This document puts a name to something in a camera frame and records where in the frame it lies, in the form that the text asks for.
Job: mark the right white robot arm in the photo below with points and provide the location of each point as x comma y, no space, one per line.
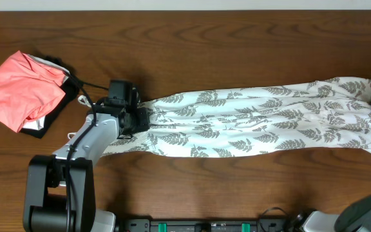
356,217

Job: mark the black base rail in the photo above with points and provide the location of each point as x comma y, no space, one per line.
272,220

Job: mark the black garment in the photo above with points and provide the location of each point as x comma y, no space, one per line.
39,127

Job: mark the white fern print dress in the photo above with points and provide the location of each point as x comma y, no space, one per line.
334,113

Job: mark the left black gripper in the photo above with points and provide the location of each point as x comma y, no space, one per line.
143,120

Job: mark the pink garment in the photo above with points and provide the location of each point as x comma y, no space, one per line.
30,88

